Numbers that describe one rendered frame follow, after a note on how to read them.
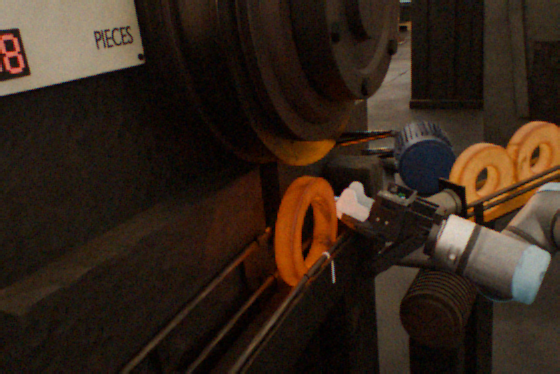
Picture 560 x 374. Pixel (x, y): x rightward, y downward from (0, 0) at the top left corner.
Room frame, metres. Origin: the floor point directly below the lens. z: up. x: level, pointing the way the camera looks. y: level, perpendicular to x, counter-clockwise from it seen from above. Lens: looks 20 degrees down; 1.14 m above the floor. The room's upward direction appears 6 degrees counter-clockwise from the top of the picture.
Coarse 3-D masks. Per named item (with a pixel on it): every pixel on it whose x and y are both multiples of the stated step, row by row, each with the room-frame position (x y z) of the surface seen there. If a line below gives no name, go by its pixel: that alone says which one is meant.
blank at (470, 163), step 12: (480, 144) 1.16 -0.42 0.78; (468, 156) 1.13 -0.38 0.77; (480, 156) 1.14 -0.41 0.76; (492, 156) 1.15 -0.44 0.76; (504, 156) 1.16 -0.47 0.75; (456, 168) 1.13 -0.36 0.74; (468, 168) 1.12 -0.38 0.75; (480, 168) 1.14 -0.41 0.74; (492, 168) 1.16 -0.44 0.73; (504, 168) 1.17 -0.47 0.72; (456, 180) 1.12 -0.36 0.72; (468, 180) 1.12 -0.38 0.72; (492, 180) 1.17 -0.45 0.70; (504, 180) 1.17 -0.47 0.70; (468, 192) 1.12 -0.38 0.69; (480, 192) 1.17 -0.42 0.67; (492, 192) 1.15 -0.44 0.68
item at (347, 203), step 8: (344, 192) 0.95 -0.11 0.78; (352, 192) 0.94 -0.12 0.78; (344, 200) 0.95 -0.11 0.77; (352, 200) 0.94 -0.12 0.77; (336, 208) 0.96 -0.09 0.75; (344, 208) 0.95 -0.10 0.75; (352, 208) 0.94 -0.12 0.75; (360, 208) 0.94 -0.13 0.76; (352, 216) 0.94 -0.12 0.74; (360, 216) 0.94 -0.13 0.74; (368, 216) 0.93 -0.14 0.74
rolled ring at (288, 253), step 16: (304, 176) 0.90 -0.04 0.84; (288, 192) 0.84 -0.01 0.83; (304, 192) 0.84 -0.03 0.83; (320, 192) 0.89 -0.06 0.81; (288, 208) 0.82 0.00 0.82; (304, 208) 0.83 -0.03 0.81; (320, 208) 0.92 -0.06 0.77; (288, 224) 0.80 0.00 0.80; (320, 224) 0.93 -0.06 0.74; (336, 224) 0.94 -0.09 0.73; (288, 240) 0.79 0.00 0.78; (320, 240) 0.91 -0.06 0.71; (288, 256) 0.79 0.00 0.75; (288, 272) 0.80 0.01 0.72; (304, 272) 0.81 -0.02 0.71
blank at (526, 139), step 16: (528, 128) 1.21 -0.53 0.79; (544, 128) 1.21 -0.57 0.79; (512, 144) 1.20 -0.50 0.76; (528, 144) 1.19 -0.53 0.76; (544, 144) 1.23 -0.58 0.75; (512, 160) 1.19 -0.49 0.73; (528, 160) 1.19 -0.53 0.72; (544, 160) 1.24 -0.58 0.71; (528, 176) 1.20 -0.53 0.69; (544, 176) 1.22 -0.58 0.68
